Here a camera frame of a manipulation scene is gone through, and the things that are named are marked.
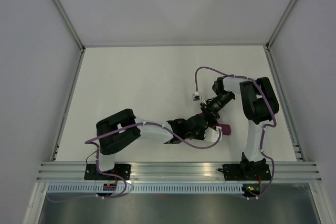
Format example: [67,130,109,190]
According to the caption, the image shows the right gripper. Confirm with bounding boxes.
[200,91,234,127]

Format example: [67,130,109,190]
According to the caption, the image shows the purple cloth napkin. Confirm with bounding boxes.
[197,113,232,136]

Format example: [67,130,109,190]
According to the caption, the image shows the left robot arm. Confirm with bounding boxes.
[96,109,208,180]

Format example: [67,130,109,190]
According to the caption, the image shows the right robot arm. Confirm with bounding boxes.
[201,77,279,181]

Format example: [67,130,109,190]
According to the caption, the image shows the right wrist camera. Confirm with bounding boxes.
[192,91,203,101]

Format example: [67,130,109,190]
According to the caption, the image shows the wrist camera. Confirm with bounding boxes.
[204,126,222,143]
[192,91,203,101]

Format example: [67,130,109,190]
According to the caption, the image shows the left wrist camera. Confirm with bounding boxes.
[204,126,222,143]

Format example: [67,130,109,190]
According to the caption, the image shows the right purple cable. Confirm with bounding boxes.
[194,66,278,201]

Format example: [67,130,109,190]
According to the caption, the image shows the purple cable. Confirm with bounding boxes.
[47,121,224,204]
[194,66,278,201]

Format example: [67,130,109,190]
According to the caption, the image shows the white slotted cable duct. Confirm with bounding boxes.
[47,183,243,194]

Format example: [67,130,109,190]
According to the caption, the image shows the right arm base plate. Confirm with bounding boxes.
[222,164,271,182]

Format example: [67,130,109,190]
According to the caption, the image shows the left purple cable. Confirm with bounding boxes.
[47,121,224,204]

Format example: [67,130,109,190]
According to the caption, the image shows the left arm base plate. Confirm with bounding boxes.
[84,164,131,180]

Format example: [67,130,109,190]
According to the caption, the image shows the aluminium front rail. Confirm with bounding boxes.
[36,162,322,184]

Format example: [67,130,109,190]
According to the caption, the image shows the right aluminium frame post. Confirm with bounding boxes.
[264,0,298,50]

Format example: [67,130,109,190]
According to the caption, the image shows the aluminium frame post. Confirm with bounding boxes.
[264,0,298,50]
[51,0,85,52]

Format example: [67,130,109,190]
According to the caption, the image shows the left aluminium frame post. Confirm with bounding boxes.
[51,0,85,52]

